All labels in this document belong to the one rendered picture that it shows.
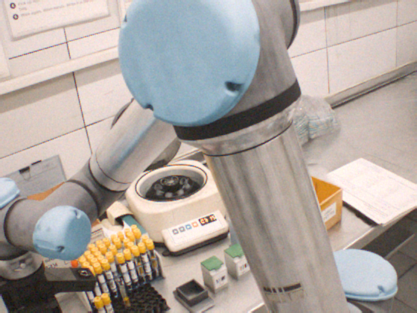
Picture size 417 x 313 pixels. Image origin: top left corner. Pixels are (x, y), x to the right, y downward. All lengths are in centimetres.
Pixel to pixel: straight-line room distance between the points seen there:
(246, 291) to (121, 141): 55
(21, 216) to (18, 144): 70
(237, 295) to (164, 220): 28
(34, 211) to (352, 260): 45
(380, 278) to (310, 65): 135
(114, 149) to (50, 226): 14
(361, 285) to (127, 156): 35
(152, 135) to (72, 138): 81
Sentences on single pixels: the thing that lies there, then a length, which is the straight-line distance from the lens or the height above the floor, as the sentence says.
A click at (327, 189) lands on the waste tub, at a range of 125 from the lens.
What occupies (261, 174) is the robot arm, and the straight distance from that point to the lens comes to 39.
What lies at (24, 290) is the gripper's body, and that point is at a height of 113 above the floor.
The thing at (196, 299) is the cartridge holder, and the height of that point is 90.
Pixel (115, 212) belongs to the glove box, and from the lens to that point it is 125.
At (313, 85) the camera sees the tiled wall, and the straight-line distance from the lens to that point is 191.
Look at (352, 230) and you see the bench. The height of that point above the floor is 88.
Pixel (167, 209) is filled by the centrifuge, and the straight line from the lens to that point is 117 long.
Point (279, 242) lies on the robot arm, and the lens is 42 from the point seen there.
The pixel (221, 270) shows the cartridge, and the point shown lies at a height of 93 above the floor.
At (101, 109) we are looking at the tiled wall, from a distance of 140.
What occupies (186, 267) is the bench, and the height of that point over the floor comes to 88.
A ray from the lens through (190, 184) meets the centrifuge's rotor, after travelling 128.
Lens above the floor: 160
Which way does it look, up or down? 26 degrees down
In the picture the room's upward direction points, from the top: 8 degrees counter-clockwise
